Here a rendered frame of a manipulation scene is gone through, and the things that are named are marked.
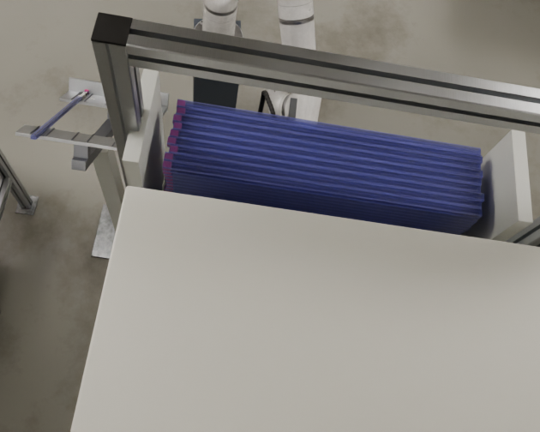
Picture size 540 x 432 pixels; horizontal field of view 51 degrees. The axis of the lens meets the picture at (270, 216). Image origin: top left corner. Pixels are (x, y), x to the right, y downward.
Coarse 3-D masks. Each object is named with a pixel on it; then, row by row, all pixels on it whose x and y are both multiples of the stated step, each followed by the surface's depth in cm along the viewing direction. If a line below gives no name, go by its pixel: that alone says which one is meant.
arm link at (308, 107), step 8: (288, 96) 160; (296, 96) 157; (304, 96) 155; (312, 96) 155; (288, 104) 159; (304, 104) 156; (312, 104) 156; (320, 104) 158; (288, 112) 159; (296, 112) 157; (304, 112) 156; (312, 112) 157; (312, 120) 158
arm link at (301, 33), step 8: (312, 16) 143; (280, 24) 144; (288, 24) 142; (296, 24) 142; (304, 24) 142; (312, 24) 144; (280, 32) 146; (288, 32) 143; (296, 32) 143; (304, 32) 143; (312, 32) 145; (288, 40) 145; (296, 40) 144; (304, 40) 144; (312, 40) 146; (312, 48) 147; (272, 96) 160; (280, 96) 161; (280, 104) 160; (280, 112) 161
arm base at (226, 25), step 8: (208, 16) 198; (216, 16) 196; (224, 16) 197; (232, 16) 199; (200, 24) 215; (208, 24) 202; (216, 24) 200; (224, 24) 200; (232, 24) 203; (216, 32) 204; (224, 32) 204; (232, 32) 208; (240, 32) 216
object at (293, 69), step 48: (144, 48) 65; (192, 48) 66; (240, 48) 67; (288, 48) 67; (144, 96) 84; (336, 96) 69; (384, 96) 68; (432, 96) 68; (480, 96) 68; (528, 96) 69; (144, 144) 83; (528, 192) 87
